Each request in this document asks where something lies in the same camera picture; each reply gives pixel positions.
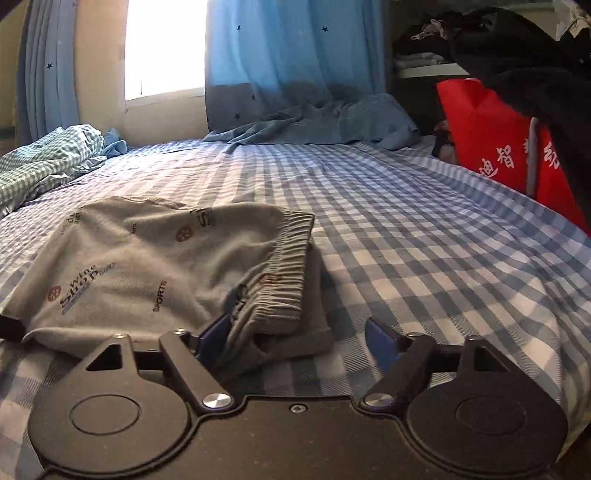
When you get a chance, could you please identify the small blue cloth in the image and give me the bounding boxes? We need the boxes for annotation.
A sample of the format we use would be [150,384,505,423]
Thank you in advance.
[102,128,129,157]

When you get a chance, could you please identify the blue blanket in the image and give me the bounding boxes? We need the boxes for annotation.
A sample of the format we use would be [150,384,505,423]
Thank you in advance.
[202,92,422,151]

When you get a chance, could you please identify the green checked quilt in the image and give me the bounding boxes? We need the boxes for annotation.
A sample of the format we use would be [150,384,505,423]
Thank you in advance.
[0,124,105,217]

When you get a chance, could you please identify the grey printed pants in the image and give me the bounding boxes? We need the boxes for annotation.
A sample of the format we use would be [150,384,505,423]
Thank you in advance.
[0,196,334,372]

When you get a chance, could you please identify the window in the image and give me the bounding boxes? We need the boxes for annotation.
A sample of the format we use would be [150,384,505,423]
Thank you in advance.
[124,0,208,103]

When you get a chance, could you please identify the black garment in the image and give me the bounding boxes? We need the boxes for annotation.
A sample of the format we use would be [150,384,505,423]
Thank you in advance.
[392,0,591,210]

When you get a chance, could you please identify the red bag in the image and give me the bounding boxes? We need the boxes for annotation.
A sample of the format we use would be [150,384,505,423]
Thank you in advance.
[436,78,591,237]

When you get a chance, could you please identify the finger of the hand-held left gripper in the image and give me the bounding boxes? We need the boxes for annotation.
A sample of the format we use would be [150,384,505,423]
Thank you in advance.
[0,314,25,343]

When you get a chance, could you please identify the pile of folded clothes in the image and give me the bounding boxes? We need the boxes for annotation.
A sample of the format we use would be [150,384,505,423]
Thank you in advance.
[395,50,465,77]

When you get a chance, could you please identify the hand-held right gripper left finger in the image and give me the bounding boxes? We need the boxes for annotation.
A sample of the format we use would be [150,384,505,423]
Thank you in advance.
[83,314,232,413]

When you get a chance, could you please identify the blue checked bed sheet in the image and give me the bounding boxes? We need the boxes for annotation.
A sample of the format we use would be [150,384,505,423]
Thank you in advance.
[0,138,591,480]

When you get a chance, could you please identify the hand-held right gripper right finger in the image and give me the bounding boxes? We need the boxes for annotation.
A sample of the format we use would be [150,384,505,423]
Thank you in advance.
[362,318,509,413]

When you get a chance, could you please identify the blue star curtain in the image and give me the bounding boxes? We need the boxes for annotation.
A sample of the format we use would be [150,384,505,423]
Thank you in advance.
[204,0,389,133]
[15,0,85,136]

